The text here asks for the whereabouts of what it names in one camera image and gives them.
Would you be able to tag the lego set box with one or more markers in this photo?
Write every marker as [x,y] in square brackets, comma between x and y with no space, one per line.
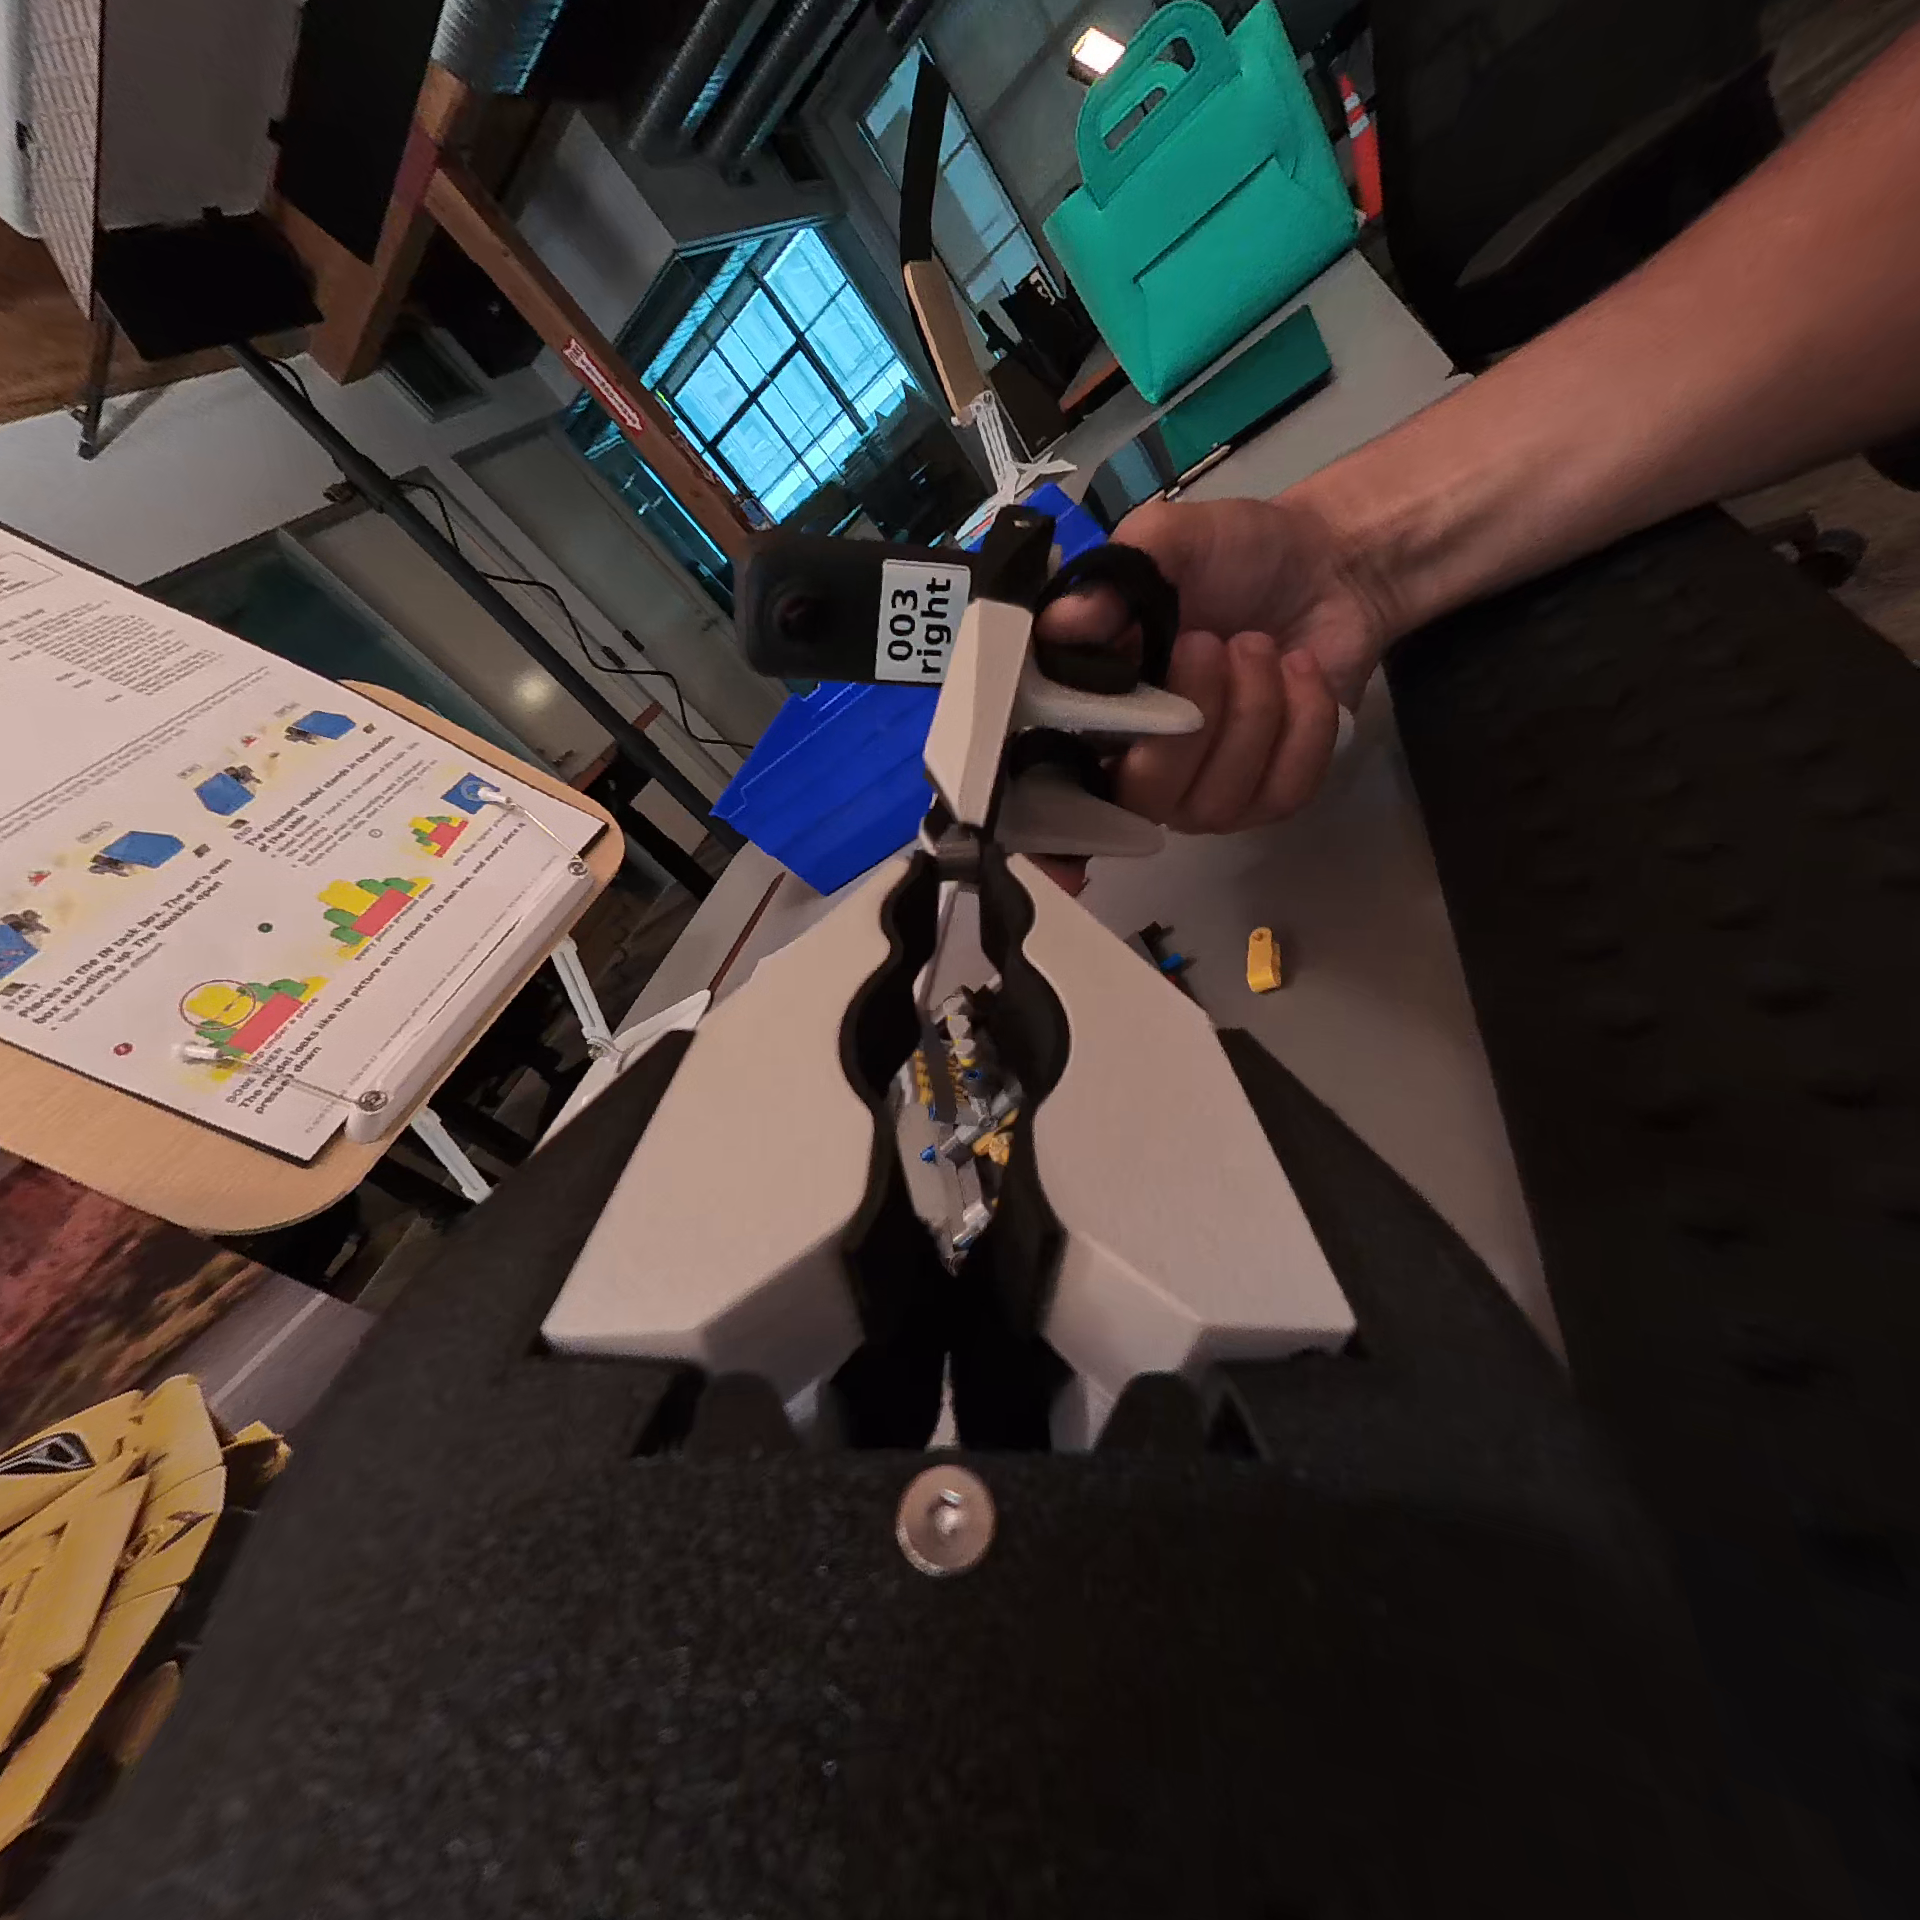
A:
[105,1499]

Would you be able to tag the person's right hand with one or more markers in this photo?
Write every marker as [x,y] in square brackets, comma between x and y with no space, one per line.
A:
[1275,660]

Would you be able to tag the green box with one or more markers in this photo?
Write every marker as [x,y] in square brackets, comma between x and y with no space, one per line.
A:
[1252,388]

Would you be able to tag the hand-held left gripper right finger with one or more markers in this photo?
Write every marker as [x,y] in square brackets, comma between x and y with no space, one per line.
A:
[1184,1200]

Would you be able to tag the lego car chassis assembly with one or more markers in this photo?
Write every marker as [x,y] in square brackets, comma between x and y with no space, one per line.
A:
[961,1108]

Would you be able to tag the green felt bag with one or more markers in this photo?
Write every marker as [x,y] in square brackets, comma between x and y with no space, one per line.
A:
[1201,225]

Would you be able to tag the small dark lego pieces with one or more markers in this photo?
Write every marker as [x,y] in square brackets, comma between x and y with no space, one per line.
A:
[1163,948]

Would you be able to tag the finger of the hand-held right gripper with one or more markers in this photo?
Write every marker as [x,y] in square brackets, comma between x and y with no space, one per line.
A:
[979,721]

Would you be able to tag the printed instruction sheet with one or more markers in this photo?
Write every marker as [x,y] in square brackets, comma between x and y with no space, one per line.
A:
[225,839]

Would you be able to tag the window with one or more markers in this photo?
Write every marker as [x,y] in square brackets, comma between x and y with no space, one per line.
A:
[780,376]

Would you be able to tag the small grey lego connector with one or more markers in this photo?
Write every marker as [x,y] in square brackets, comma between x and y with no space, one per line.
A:
[953,849]

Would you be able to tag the small yellow lego piece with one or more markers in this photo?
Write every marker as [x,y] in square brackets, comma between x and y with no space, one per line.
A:
[1264,960]

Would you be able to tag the wooden instruction stand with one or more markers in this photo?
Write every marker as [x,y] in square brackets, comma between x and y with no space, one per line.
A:
[148,1178]

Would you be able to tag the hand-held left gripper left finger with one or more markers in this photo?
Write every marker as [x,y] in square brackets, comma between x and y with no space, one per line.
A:
[721,1200]

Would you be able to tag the person's right forearm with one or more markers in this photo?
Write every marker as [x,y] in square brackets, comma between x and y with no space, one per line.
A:
[1651,376]

